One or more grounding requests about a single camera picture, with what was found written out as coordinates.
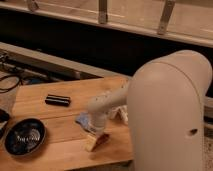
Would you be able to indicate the red chili pepper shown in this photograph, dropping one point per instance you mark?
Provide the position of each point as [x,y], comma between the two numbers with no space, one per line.
[102,139]

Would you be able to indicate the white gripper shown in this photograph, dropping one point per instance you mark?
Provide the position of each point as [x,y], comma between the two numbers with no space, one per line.
[97,124]

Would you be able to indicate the black object at left edge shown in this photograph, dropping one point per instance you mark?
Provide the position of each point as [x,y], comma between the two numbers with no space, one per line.
[4,118]

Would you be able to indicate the black rectangular box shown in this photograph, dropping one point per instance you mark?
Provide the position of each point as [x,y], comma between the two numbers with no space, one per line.
[58,100]

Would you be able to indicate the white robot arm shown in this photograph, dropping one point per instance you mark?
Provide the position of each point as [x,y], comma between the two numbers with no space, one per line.
[165,103]

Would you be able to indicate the blue sponge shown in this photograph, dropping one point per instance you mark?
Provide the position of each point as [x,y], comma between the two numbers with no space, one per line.
[83,120]

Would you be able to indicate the black round bowl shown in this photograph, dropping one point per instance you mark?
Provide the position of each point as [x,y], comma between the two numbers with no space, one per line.
[25,137]

